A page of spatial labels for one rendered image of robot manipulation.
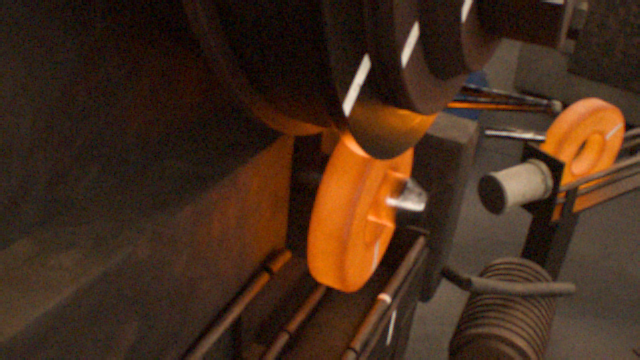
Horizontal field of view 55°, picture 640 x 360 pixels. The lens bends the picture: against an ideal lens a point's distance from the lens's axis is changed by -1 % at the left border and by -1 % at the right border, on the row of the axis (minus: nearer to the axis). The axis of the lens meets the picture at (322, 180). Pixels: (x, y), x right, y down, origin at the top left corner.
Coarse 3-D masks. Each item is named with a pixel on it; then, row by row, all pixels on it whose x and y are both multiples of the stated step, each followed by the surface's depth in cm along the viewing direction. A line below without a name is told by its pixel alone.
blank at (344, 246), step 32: (352, 160) 47; (384, 160) 50; (320, 192) 47; (352, 192) 46; (320, 224) 48; (352, 224) 47; (384, 224) 57; (320, 256) 49; (352, 256) 50; (352, 288) 53
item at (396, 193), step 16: (304, 160) 54; (320, 160) 53; (304, 176) 53; (320, 176) 53; (384, 176) 52; (400, 176) 52; (304, 192) 54; (384, 192) 51; (400, 192) 51; (416, 192) 51; (384, 208) 51; (400, 208) 51; (416, 208) 51; (400, 224) 52
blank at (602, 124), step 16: (576, 112) 88; (592, 112) 87; (608, 112) 89; (560, 128) 88; (576, 128) 87; (592, 128) 89; (608, 128) 91; (544, 144) 89; (560, 144) 87; (576, 144) 89; (592, 144) 95; (608, 144) 94; (576, 160) 96; (592, 160) 95; (608, 160) 96; (576, 176) 93
